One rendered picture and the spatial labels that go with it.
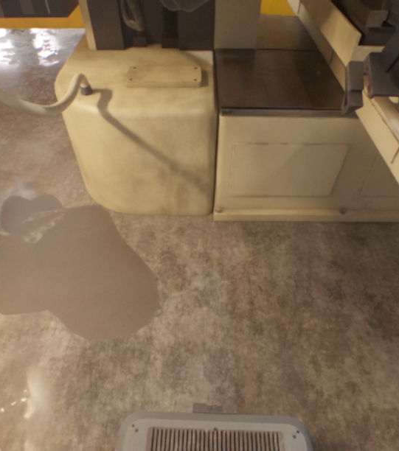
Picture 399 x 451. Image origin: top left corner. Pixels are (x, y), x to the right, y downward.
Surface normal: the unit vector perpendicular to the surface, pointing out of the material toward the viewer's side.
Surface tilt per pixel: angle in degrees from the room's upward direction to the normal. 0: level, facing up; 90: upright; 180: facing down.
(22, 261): 0
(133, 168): 90
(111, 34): 90
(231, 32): 90
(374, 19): 90
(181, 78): 0
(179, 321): 0
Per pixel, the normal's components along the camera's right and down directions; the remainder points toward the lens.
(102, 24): 0.00, 0.75
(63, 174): 0.00, -0.66
